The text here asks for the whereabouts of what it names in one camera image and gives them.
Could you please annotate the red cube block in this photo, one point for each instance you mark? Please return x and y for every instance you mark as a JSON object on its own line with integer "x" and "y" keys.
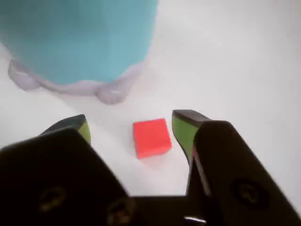
{"x": 151, "y": 137}

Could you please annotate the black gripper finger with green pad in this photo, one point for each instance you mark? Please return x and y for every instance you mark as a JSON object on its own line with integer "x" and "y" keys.
{"x": 230, "y": 164}
{"x": 47, "y": 174}

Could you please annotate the teal whale-shaped bin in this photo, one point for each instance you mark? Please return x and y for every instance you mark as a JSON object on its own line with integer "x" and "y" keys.
{"x": 82, "y": 40}

